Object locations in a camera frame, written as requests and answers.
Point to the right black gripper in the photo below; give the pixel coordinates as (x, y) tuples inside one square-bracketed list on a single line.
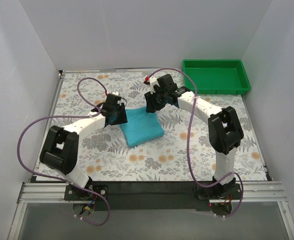
[(151, 101)]

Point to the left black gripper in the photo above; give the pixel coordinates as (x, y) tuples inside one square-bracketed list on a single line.
[(120, 115)]

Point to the turquoise t shirt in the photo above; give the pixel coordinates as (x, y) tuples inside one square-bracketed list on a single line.
[(141, 127)]

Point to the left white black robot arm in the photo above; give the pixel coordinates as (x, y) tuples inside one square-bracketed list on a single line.
[(60, 149)]

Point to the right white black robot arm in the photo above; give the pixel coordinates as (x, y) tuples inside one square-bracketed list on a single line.
[(224, 130)]

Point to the green plastic tray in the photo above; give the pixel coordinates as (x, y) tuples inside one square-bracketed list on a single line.
[(216, 76)]

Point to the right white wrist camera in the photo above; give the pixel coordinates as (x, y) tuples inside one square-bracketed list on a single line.
[(152, 82)]

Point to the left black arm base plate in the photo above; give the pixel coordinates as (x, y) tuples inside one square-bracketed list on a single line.
[(96, 192)]

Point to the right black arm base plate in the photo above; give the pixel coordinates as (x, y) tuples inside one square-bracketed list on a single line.
[(217, 193)]

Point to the aluminium frame rail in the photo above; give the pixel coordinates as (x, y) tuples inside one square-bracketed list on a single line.
[(153, 210)]

